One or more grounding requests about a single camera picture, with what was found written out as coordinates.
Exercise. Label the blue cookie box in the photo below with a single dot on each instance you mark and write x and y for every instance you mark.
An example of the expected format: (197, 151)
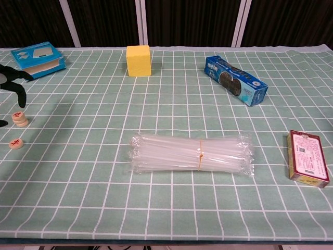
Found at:
(234, 78)

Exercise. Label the clear wrapped straw bundle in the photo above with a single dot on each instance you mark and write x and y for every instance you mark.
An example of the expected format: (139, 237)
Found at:
(177, 156)

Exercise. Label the blue kitchen scale box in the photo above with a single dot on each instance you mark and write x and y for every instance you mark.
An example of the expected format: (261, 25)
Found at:
(39, 53)

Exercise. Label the yellow rubber band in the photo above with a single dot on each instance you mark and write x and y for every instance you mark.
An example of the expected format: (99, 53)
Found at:
(200, 156)

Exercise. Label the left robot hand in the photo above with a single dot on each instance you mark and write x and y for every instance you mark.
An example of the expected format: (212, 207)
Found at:
(15, 75)

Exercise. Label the red playing card box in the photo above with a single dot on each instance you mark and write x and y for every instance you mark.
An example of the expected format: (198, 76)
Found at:
(308, 159)

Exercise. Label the white partition frame post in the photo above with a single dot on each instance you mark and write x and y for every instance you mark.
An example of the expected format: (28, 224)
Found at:
(240, 23)
(69, 24)
(141, 22)

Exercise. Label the green checked tablecloth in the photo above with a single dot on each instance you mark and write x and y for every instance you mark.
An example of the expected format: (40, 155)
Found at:
(104, 117)

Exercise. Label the yellow sponge cube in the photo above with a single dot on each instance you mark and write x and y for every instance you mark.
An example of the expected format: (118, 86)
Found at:
(139, 62)

